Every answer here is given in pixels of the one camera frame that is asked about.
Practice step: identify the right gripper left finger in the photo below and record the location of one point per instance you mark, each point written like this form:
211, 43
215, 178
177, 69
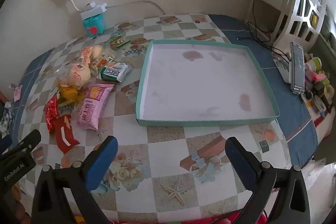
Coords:
50, 204

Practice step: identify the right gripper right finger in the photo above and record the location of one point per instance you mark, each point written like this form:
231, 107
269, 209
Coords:
261, 178

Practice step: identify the dark red snack packet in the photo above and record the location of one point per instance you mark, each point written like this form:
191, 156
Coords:
64, 135

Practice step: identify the red nice wafer packet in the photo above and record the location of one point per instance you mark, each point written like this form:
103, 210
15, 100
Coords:
51, 113

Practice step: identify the yellow bagged cake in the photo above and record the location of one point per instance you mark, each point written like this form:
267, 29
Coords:
68, 95

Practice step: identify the pink swiss roll packet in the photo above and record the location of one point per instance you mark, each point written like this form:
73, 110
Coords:
93, 104

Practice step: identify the clear bagged round bun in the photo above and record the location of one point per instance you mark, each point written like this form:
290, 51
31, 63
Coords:
75, 75

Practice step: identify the orange striped cake packet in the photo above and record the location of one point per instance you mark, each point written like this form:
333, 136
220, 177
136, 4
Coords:
85, 56

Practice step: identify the beige persimmon cake packet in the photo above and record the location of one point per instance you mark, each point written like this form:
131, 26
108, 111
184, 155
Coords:
97, 65

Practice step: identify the green white Korean snack packet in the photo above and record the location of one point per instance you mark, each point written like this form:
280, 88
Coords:
114, 72

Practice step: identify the green edged milk biscuit packet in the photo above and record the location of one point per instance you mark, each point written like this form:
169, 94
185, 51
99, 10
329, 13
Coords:
116, 41

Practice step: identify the blue white crumpled wrapper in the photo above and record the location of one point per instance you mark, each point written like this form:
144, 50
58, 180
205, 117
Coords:
7, 119

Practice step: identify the small pink sachet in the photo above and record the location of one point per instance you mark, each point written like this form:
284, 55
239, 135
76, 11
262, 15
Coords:
17, 93

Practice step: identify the white phone stand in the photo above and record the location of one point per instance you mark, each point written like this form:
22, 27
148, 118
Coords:
284, 69

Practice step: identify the smartphone on stand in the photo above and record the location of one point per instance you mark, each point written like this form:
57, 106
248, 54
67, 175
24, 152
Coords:
297, 69

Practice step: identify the teal box with red tag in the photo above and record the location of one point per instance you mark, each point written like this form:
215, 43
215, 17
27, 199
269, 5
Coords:
94, 25

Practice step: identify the teal shallow cardboard tray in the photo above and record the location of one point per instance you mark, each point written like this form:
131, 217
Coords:
193, 83

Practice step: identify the white power strip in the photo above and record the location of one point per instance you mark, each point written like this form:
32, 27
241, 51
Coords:
98, 9

